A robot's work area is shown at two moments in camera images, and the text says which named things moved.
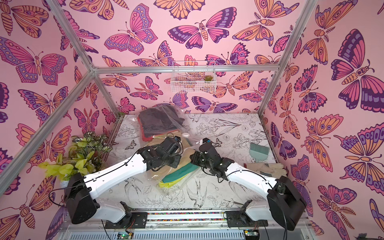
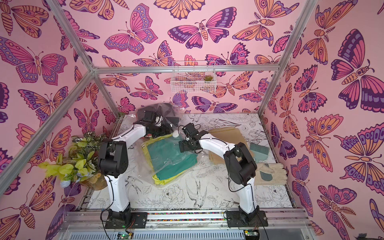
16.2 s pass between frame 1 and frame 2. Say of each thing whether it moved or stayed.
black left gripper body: moved
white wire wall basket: stayed
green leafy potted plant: stayed
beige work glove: stayed
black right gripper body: moved
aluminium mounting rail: stayed
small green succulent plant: stayed
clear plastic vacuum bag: moved
